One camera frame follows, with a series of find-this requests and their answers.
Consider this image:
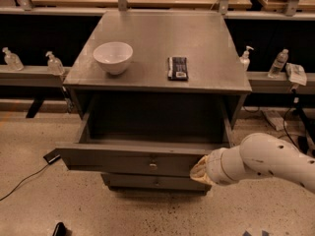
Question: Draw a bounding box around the white ceramic bowl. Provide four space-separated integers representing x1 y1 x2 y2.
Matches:
93 42 133 75

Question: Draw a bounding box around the black power adapter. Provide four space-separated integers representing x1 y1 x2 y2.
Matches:
43 149 61 165

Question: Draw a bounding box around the grey drawer cabinet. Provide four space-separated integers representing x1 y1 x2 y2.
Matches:
61 9 253 195

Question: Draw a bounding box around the clear plastic water bottle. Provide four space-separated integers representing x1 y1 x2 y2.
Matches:
268 49 288 78

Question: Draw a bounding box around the crumpled packet on rail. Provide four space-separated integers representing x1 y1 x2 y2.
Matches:
285 63 307 86

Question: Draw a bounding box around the clear pump bottle far left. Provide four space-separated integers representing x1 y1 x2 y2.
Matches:
2 47 24 71

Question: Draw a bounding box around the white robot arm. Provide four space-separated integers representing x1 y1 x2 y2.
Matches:
190 133 315 193

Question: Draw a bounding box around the clear pump bottle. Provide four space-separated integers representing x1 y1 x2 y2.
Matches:
45 51 65 76
239 46 253 70
2 47 24 71

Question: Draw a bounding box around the grey top drawer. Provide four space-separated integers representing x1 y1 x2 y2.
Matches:
57 92 231 177

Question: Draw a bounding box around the black cable on floor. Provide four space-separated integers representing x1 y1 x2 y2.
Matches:
0 162 50 203

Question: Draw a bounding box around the grey drawer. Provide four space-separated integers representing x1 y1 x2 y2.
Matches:
101 174 211 193
57 92 231 177

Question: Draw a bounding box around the grey bottom drawer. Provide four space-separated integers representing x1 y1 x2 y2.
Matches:
101 174 211 193

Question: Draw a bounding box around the clear pump bottle right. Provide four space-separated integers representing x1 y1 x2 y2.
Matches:
239 46 253 70

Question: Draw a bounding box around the black object at floor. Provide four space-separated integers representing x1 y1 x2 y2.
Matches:
52 222 67 236

